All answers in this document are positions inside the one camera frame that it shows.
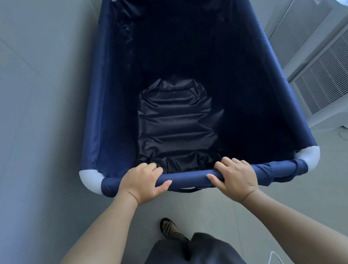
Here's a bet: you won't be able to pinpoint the person's right hand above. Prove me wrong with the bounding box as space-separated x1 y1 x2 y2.
205 155 260 207

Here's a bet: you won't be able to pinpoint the person's left hand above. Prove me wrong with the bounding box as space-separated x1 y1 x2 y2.
116 160 174 208

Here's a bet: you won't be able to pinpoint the navy fabric laundry cart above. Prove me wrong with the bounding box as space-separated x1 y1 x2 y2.
65 0 323 202

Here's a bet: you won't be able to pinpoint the person's right forearm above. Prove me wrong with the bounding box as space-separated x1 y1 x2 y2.
241 182 348 264

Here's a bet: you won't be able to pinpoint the person's left forearm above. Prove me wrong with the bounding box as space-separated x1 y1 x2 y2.
37 190 143 264

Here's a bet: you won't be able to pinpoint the black woven sandal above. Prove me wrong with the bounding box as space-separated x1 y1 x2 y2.
159 216 190 244

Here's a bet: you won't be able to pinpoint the black plastic bag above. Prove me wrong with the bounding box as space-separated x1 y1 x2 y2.
131 74 229 176

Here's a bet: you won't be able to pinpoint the grey trousers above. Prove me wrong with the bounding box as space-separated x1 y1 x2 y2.
134 228 253 264

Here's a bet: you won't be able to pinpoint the white air conditioner unit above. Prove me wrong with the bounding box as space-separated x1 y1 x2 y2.
261 0 348 135

